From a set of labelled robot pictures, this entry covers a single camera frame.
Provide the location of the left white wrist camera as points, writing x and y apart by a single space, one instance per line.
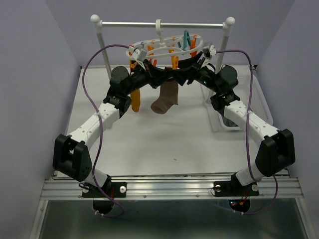
138 54

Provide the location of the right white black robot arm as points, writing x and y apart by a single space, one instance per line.
276 147

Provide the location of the yellow orange clothes peg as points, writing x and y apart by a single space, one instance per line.
132 65

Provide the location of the aluminium rail frame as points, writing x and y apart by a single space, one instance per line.
168 187

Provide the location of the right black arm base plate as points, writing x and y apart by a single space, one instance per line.
232 189

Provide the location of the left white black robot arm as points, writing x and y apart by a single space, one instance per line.
72 152

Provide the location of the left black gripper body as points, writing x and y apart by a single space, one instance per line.
139 78

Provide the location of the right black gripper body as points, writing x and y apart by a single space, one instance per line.
207 76

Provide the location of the teal clothes peg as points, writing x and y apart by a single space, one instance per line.
186 40

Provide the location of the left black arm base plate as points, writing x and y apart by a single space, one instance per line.
112 189

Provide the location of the white clothes drying rack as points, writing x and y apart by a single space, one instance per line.
165 63

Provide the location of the white round clip hanger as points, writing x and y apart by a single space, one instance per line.
169 47

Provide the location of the maroon white striped sock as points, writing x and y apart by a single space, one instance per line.
168 97

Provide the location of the mustard brown striped sock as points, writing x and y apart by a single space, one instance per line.
136 100

